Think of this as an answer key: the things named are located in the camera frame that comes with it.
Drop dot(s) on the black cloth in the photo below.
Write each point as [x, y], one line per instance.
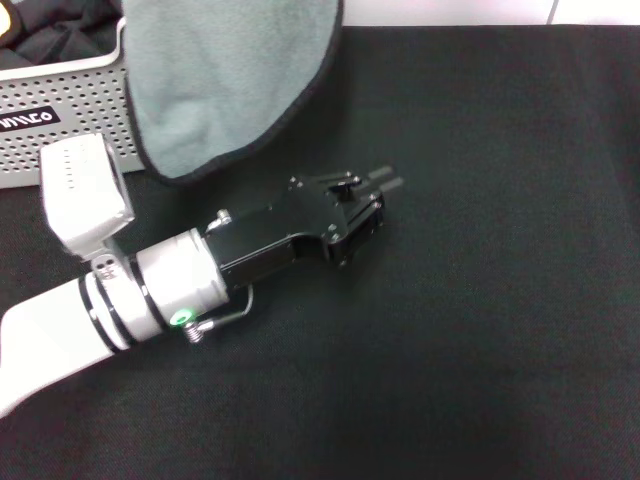
[55, 35]

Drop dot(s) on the yellow towel with black trim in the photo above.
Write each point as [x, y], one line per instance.
[4, 22]

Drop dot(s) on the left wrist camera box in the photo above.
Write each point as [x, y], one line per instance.
[80, 190]

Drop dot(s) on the grey and yellow towel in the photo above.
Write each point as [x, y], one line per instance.
[215, 85]

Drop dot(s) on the grey perforated storage box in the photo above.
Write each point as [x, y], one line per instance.
[65, 95]

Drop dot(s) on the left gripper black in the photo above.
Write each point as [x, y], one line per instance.
[280, 225]

